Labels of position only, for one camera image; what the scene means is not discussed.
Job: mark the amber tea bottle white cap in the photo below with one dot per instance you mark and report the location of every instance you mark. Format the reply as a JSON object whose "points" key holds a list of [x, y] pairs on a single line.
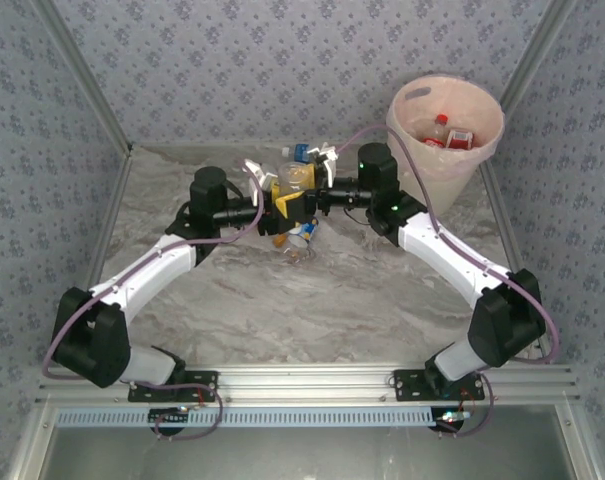
{"points": [[296, 180]]}

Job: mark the red cap cola bottle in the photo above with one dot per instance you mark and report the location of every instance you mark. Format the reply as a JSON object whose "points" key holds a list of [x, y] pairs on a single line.
{"points": [[441, 120]]}

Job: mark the red white label bottle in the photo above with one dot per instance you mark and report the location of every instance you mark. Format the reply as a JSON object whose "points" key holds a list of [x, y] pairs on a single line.
{"points": [[459, 140]]}

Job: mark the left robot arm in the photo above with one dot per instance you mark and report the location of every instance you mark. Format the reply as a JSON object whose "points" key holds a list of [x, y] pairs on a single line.
{"points": [[147, 270]]}

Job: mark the pink bucket bin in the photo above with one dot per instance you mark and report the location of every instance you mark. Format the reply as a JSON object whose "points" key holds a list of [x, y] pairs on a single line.
{"points": [[462, 100]]}

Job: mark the blue yellow label bottle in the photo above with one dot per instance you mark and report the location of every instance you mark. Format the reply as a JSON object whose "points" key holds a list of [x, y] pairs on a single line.
{"points": [[307, 231]]}

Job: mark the clear bottle orange cap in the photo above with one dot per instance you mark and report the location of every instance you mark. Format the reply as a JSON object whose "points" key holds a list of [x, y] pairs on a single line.
{"points": [[280, 240]]}

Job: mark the blue label clear plastic bottle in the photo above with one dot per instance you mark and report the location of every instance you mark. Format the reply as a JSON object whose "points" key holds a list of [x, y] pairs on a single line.
{"points": [[298, 152]]}

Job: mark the black connector box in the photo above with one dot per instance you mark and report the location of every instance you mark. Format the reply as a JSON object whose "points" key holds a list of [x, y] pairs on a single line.
{"points": [[449, 420], [169, 416]]}

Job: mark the aluminium left side rail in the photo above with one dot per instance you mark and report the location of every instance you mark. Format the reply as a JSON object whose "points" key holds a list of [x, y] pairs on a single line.
{"points": [[109, 220]]}

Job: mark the aluminium right side rail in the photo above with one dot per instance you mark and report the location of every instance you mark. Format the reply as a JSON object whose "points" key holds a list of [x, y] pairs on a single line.
{"points": [[499, 220]]}

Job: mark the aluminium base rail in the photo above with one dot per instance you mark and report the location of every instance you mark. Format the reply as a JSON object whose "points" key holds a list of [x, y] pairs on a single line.
{"points": [[307, 385]]}

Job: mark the aluminium left frame post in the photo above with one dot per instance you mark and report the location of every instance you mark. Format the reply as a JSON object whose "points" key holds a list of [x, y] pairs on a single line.
{"points": [[87, 85]]}

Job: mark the aluminium frame post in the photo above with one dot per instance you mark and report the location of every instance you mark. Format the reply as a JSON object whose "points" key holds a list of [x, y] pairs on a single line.
{"points": [[542, 45], [87, 85]]}

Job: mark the aluminium right frame post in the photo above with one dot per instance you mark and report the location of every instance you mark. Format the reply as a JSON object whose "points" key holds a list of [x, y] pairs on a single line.
{"points": [[542, 45]]}

